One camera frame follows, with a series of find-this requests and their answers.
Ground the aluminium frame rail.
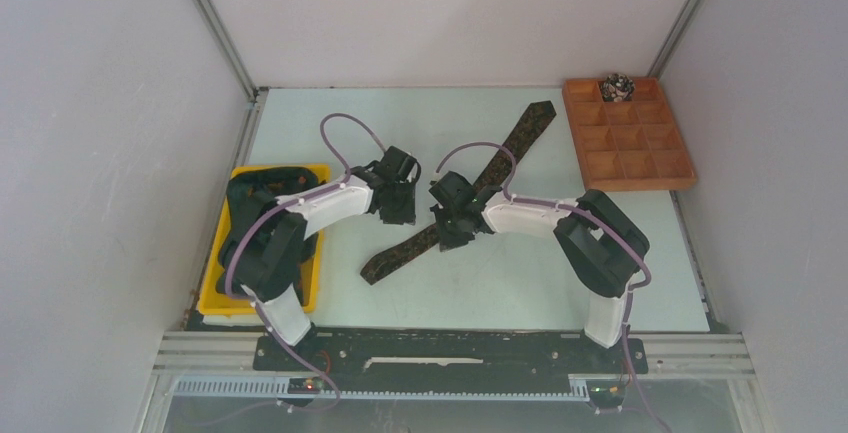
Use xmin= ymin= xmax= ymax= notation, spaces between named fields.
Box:
xmin=153 ymin=331 xmax=754 ymax=401

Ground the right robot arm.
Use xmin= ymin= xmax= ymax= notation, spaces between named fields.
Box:
xmin=429 ymin=172 xmax=650 ymax=371

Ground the yellow plastic bin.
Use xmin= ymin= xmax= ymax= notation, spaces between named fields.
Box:
xmin=197 ymin=163 xmax=332 ymax=319

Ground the wooden compartment tray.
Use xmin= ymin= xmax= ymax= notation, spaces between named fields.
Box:
xmin=562 ymin=77 xmax=697 ymax=192

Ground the dark key-patterned tie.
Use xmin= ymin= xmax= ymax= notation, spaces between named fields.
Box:
xmin=359 ymin=101 xmax=556 ymax=285

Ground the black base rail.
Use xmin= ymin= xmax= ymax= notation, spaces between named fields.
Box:
xmin=253 ymin=327 xmax=649 ymax=400

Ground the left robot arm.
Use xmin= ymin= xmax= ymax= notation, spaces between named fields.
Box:
xmin=219 ymin=146 xmax=422 ymax=370

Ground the dark green ties pile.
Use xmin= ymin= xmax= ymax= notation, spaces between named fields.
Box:
xmin=218 ymin=166 xmax=325 ymax=296

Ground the rolled patterned tie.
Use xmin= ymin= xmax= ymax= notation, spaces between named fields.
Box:
xmin=599 ymin=73 xmax=635 ymax=102

